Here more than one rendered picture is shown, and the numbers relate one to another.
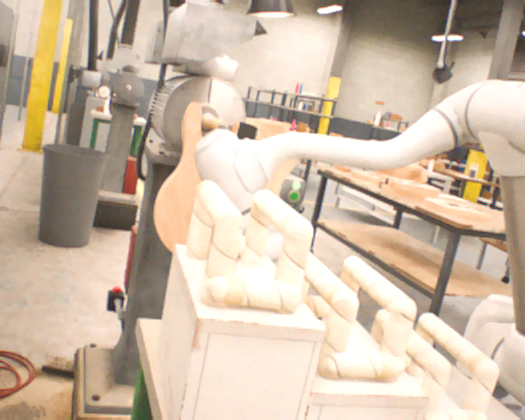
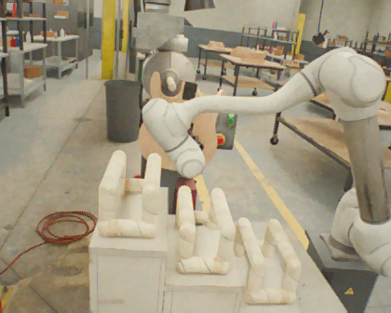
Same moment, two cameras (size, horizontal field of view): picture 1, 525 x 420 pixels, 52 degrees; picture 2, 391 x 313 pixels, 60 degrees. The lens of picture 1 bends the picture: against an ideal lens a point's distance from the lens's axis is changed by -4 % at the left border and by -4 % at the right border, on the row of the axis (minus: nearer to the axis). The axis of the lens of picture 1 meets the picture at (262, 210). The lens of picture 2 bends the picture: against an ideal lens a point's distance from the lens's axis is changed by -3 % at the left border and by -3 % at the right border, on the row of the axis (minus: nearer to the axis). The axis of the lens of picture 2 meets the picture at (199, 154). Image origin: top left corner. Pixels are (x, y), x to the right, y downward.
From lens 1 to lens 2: 29 cm
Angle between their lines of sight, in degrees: 13
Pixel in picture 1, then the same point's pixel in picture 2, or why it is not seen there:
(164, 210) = (143, 139)
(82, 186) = (129, 105)
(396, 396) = (221, 286)
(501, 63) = not seen: outside the picture
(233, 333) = (110, 254)
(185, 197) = not seen: hidden behind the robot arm
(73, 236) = (127, 135)
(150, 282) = not seen: hidden behind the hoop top
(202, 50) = (151, 42)
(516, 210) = (352, 142)
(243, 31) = (176, 26)
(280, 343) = (140, 259)
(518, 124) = (344, 88)
